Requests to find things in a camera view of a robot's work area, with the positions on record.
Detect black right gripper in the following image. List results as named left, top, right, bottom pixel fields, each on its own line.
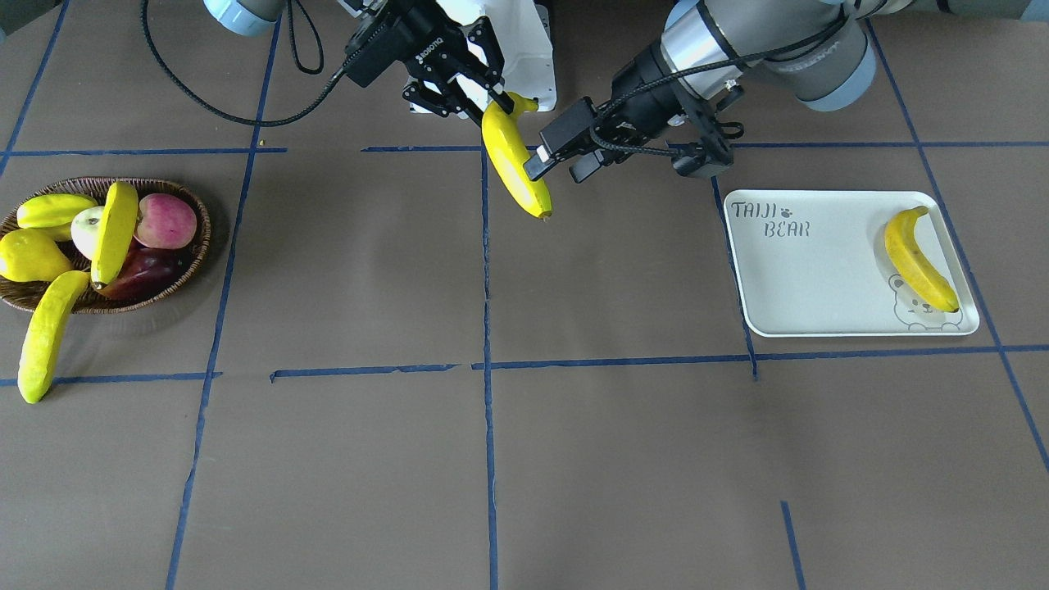
left=343, top=1, right=515, bottom=125

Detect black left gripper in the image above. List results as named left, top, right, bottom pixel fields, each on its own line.
left=523, top=45, right=747, bottom=184

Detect yellow banana curved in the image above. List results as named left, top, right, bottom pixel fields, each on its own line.
left=481, top=91, right=553, bottom=220

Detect yellow banana with dark tip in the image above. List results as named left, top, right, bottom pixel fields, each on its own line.
left=882, top=206, right=960, bottom=313

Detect yellow banana pale green side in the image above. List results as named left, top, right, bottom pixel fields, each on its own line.
left=16, top=270, right=90, bottom=404

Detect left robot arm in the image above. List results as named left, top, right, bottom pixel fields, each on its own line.
left=525, top=1, right=1047, bottom=183

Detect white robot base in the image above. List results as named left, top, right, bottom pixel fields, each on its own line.
left=408, top=1, right=557, bottom=120

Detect white bear tray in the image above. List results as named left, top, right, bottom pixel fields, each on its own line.
left=724, top=189, right=980, bottom=338

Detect red apple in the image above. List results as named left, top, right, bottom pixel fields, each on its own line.
left=134, top=193, right=198, bottom=250

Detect dark purple eggplant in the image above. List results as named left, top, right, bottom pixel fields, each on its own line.
left=95, top=247, right=190, bottom=300

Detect pale green apple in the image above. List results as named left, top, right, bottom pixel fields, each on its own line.
left=69, top=206, right=104, bottom=261

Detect yellow star fruit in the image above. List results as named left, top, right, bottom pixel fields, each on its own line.
left=16, top=193, right=97, bottom=243

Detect yellow pear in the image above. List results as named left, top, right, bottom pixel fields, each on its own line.
left=1, top=229, right=74, bottom=283

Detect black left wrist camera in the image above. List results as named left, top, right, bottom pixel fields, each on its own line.
left=671, top=83, right=744, bottom=180

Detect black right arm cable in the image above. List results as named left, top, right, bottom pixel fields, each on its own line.
left=141, top=0, right=370, bottom=128

